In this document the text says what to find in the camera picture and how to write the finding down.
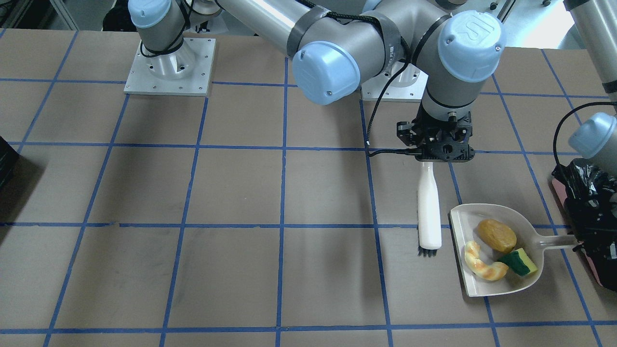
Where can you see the yellow green sponge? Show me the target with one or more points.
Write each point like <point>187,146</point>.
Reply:
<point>519,262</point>

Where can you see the toy croissant piece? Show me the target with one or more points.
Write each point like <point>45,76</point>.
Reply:
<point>493,272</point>

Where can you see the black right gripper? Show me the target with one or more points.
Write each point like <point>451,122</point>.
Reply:
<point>406,132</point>

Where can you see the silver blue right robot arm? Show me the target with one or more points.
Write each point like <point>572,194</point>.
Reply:
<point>334,53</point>

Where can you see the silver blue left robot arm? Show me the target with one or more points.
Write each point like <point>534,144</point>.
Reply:
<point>596,21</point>

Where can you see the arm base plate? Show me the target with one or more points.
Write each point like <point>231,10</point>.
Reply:
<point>409,86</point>
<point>185,72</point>

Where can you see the black box at edge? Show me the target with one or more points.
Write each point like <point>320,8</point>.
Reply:
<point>8,161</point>

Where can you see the brown toy potato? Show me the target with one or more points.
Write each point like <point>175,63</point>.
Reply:
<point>498,235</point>

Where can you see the bin with black bag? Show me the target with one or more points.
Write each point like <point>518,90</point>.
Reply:
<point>590,204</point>

